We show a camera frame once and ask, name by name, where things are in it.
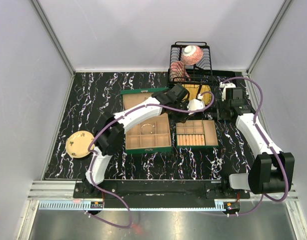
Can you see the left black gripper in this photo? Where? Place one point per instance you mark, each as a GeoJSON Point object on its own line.
{"type": "Point", "coordinates": [182, 119]}

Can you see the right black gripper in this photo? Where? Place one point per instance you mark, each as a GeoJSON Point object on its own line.
{"type": "Point", "coordinates": [220, 115]}

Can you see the small green jewelry tray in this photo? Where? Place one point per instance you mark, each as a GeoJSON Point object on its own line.
{"type": "Point", "coordinates": [196, 134]}

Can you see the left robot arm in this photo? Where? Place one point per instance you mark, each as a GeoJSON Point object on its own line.
{"type": "Point", "coordinates": [113, 127]}

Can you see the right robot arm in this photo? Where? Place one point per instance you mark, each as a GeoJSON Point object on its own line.
{"type": "Point", "coordinates": [272, 169]}

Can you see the large green jewelry box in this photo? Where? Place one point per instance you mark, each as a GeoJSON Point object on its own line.
{"type": "Point", "coordinates": [152, 135]}

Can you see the yellow bamboo mat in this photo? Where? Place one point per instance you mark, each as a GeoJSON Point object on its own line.
{"type": "Point", "coordinates": [195, 89]}

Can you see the pink patterned cup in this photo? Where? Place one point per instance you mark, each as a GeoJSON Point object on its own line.
{"type": "Point", "coordinates": [178, 72]}

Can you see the red patterned bowl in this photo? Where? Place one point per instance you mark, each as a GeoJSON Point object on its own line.
{"type": "Point", "coordinates": [191, 55]}

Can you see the round wooden lid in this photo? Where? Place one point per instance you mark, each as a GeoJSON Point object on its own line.
{"type": "Point", "coordinates": [78, 143]}

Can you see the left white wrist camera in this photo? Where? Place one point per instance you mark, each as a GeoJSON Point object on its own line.
{"type": "Point", "coordinates": [196, 104]}

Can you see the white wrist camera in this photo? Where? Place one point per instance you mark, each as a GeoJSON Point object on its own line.
{"type": "Point", "coordinates": [196, 104]}
{"type": "Point", "coordinates": [224, 87]}

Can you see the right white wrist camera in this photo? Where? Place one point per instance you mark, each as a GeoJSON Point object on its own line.
{"type": "Point", "coordinates": [224, 87]}

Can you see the black wire dish rack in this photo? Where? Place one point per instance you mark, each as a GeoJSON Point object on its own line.
{"type": "Point", "coordinates": [203, 73]}

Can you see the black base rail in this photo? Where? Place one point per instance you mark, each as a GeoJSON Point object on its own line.
{"type": "Point", "coordinates": [209, 189]}

